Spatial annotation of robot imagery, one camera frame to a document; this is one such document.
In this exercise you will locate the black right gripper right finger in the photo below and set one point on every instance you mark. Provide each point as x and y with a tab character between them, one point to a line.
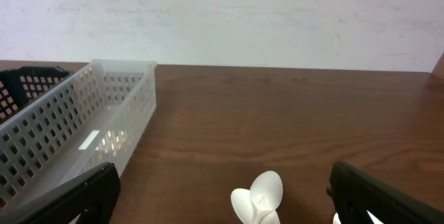
361	198

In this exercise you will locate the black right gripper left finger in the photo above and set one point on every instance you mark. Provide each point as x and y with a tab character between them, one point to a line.
88	198

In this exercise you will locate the white plastic spoon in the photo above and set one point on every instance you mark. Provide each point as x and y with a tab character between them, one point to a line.
243	206
266	194

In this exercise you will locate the clear perforated plastic basket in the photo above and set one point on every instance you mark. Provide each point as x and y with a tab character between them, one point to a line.
96	115

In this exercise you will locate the dark green perforated basket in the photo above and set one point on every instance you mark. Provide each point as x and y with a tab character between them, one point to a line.
21	86

